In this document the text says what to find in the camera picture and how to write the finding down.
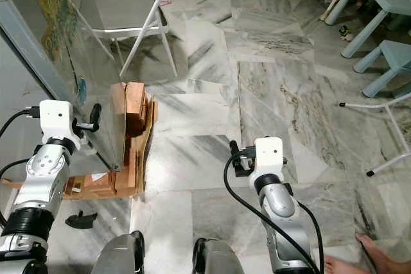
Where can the glossy fridge door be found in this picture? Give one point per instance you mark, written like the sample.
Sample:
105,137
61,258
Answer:
83,49

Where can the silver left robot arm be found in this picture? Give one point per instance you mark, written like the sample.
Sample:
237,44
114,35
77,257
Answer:
46,168

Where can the orange brown fridge stand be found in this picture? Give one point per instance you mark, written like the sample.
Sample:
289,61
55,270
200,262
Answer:
135,158

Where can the small black floor object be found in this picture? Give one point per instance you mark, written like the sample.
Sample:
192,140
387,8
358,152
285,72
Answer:
80,221

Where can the silver right robot leg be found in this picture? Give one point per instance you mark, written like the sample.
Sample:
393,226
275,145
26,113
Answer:
221,258

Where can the silver robot leg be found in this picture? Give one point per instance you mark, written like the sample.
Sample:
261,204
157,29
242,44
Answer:
119,255
221,258

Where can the white grey folding chair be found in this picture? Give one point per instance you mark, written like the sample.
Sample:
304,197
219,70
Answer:
128,9

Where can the white metal rack legs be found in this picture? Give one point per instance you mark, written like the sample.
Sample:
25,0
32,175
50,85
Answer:
363,105

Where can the silver left robot leg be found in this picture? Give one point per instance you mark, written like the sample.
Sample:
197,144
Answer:
119,255

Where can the person's bare foot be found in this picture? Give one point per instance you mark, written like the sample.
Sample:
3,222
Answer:
339,266
382,255

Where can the small black green toy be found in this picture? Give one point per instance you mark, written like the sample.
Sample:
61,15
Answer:
345,32

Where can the light blue plastic stool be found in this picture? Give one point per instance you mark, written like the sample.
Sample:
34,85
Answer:
395,52

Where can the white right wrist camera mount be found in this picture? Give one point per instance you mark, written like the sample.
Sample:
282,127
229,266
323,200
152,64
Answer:
270,154

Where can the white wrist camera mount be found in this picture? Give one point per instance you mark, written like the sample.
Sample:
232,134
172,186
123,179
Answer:
270,154
56,117

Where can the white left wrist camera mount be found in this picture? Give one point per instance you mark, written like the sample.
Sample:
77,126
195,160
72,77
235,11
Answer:
56,117

